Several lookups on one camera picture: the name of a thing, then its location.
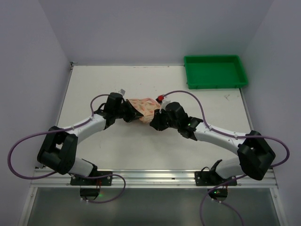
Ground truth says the floral mesh laundry bag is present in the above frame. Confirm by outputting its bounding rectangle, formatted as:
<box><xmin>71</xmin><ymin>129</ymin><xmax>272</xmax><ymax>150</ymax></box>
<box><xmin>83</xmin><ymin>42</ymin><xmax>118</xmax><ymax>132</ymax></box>
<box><xmin>129</xmin><ymin>98</ymin><xmax>160</xmax><ymax>124</ymax></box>

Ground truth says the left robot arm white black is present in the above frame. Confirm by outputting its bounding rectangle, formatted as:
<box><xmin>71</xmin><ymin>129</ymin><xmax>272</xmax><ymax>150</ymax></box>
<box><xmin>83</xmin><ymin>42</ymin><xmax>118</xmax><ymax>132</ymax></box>
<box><xmin>37</xmin><ymin>92</ymin><xmax>143</xmax><ymax>178</ymax></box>

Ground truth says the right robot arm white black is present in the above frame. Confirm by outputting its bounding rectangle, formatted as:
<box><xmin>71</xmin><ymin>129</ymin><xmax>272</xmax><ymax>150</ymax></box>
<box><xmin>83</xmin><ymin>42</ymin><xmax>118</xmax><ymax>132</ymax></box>
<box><xmin>150</xmin><ymin>102</ymin><xmax>276</xmax><ymax>184</ymax></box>

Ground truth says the green plastic tray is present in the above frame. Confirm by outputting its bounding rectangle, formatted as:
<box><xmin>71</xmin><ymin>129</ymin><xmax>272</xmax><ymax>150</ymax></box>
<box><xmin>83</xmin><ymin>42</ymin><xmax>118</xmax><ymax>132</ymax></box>
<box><xmin>184</xmin><ymin>55</ymin><xmax>248</xmax><ymax>89</ymax></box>

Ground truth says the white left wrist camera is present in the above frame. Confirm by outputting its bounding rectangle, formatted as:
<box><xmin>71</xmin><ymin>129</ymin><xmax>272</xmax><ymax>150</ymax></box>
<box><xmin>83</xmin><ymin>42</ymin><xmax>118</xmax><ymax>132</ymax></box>
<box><xmin>119</xmin><ymin>89</ymin><xmax>125</xmax><ymax>96</ymax></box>

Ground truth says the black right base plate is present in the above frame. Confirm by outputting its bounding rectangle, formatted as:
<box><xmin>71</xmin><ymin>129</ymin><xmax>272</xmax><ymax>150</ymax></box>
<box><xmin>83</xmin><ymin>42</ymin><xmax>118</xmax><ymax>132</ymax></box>
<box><xmin>194</xmin><ymin>166</ymin><xmax>237</xmax><ymax>186</ymax></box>

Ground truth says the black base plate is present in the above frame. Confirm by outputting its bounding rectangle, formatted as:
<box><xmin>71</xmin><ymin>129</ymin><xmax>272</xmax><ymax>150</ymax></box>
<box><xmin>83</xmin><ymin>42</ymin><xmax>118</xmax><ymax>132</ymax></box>
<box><xmin>194</xmin><ymin>166</ymin><xmax>237</xmax><ymax>186</ymax></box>
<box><xmin>70</xmin><ymin>170</ymin><xmax>113</xmax><ymax>186</ymax></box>

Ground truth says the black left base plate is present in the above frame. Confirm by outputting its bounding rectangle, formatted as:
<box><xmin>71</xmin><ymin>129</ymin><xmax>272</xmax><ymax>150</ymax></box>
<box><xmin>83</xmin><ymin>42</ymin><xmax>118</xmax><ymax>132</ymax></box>
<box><xmin>70</xmin><ymin>170</ymin><xmax>113</xmax><ymax>186</ymax></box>

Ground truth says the aluminium mounting rail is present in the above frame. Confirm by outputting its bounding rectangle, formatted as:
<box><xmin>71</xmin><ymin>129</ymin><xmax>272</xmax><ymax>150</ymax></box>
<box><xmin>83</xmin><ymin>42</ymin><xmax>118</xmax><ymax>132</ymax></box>
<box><xmin>30</xmin><ymin>169</ymin><xmax>278</xmax><ymax>188</ymax></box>

